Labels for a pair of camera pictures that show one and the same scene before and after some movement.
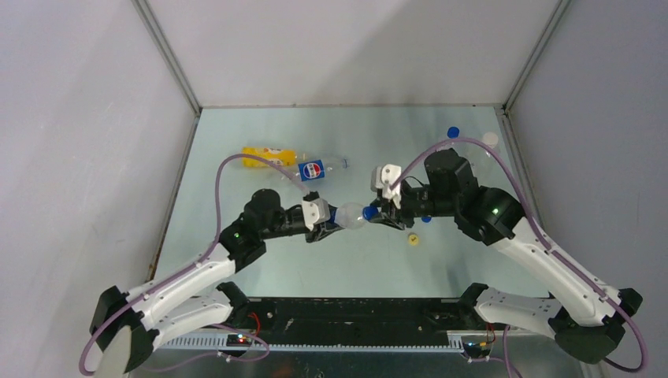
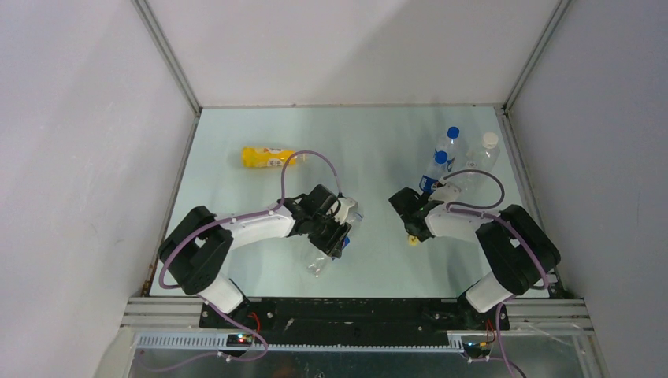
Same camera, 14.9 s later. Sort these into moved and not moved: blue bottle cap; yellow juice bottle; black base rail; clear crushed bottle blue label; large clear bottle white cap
Moved: blue bottle cap; clear crushed bottle blue label
Not moved: black base rail; yellow juice bottle; large clear bottle white cap
